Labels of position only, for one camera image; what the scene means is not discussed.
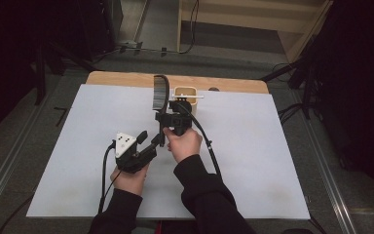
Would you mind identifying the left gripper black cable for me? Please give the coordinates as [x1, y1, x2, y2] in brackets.
[97, 142, 125, 215]

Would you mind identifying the black metal stand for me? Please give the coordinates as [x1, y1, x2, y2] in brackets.
[33, 42, 66, 106]

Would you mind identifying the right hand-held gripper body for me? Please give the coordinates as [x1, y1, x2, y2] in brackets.
[167, 93, 205, 137]

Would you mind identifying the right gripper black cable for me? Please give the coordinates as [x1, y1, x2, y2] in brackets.
[176, 101, 224, 180]

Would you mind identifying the white board sheet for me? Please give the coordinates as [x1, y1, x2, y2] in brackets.
[26, 83, 311, 220]

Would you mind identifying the black floor cables bundle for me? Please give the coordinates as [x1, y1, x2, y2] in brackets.
[277, 102, 306, 125]

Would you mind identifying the aluminium floor rail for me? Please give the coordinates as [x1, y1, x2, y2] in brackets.
[0, 97, 52, 228]
[290, 91, 358, 234]

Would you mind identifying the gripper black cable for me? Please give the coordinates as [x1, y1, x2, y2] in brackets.
[97, 142, 125, 215]
[176, 101, 224, 180]

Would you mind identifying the person's left hand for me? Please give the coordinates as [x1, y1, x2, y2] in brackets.
[110, 162, 150, 197]

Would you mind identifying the person's lap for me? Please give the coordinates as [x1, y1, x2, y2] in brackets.
[149, 219, 189, 234]

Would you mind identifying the person's right hand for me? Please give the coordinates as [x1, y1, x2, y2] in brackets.
[163, 126, 204, 164]

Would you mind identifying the thin black floor cable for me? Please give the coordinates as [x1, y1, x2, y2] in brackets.
[0, 194, 35, 234]

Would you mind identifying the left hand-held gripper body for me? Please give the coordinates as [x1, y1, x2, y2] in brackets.
[111, 132, 160, 174]

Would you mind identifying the black tripod stand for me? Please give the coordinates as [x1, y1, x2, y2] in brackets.
[261, 58, 322, 120]

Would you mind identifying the hanging black cable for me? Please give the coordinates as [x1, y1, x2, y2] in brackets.
[178, 0, 200, 55]

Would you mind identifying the dark curtain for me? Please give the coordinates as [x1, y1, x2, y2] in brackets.
[305, 0, 374, 225]
[0, 0, 120, 147]

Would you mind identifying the beige square cup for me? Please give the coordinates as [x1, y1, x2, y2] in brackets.
[173, 86, 199, 115]

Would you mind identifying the light wooden shelf unit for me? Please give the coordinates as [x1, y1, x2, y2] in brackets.
[176, 0, 334, 63]

